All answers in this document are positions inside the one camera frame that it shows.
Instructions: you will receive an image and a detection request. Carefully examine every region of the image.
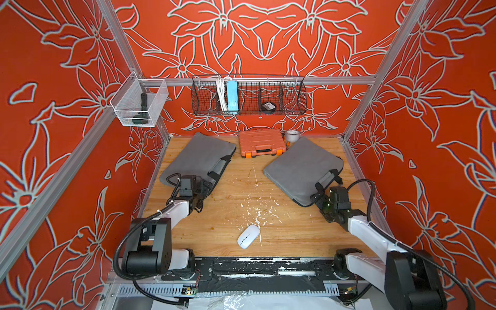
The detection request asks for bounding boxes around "grey laptop bag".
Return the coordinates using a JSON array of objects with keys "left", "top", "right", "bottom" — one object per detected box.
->
[
  {"left": 159, "top": 133, "right": 236, "bottom": 187},
  {"left": 263, "top": 138, "right": 344, "bottom": 207}
]

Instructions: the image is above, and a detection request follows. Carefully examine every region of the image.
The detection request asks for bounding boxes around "white computer mouse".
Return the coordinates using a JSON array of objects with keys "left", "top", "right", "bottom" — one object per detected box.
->
[{"left": 237, "top": 225, "right": 260, "bottom": 249}]

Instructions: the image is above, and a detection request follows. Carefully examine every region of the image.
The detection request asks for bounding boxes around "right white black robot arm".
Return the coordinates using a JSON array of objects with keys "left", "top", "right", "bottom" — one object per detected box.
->
[{"left": 311, "top": 183, "right": 475, "bottom": 309}]

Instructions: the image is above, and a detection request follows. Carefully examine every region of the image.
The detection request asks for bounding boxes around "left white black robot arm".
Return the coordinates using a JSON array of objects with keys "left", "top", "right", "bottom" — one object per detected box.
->
[{"left": 112, "top": 173, "right": 215, "bottom": 308}]

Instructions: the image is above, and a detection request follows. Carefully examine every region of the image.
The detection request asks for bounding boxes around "orange tool case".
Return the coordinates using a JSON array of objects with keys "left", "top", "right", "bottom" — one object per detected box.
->
[{"left": 238, "top": 129, "right": 287, "bottom": 158}]

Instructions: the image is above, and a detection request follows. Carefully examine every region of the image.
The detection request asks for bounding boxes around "dark green flashlight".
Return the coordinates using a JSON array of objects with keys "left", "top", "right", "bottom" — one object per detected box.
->
[{"left": 132, "top": 92, "right": 149, "bottom": 125}]

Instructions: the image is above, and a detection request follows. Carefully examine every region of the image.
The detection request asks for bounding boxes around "light blue power bank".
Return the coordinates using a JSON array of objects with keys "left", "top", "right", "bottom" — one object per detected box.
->
[{"left": 226, "top": 80, "right": 239, "bottom": 115}]

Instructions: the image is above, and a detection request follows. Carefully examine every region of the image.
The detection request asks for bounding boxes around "small black square device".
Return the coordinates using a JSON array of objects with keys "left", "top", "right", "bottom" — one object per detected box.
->
[{"left": 260, "top": 102, "right": 277, "bottom": 114}]

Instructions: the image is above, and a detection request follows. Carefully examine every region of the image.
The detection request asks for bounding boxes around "grey duct tape roll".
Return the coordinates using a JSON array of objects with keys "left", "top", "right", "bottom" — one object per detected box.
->
[{"left": 284, "top": 130, "right": 300, "bottom": 143}]

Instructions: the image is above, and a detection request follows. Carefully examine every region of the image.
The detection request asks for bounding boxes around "black wire wall basket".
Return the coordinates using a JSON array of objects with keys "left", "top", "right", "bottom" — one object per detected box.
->
[{"left": 191, "top": 74, "right": 307, "bottom": 116}]

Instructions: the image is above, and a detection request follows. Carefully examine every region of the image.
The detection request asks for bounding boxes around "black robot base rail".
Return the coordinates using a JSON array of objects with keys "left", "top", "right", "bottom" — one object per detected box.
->
[{"left": 156, "top": 257, "right": 368, "bottom": 296}]

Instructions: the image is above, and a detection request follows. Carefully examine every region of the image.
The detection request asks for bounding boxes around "clear acrylic wall box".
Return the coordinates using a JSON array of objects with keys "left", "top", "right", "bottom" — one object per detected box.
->
[{"left": 110, "top": 72, "right": 169, "bottom": 127}]

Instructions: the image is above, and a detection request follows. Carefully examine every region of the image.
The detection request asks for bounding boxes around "white coiled cable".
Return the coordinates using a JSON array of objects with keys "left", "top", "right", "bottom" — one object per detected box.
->
[{"left": 215, "top": 77, "right": 229, "bottom": 113}]

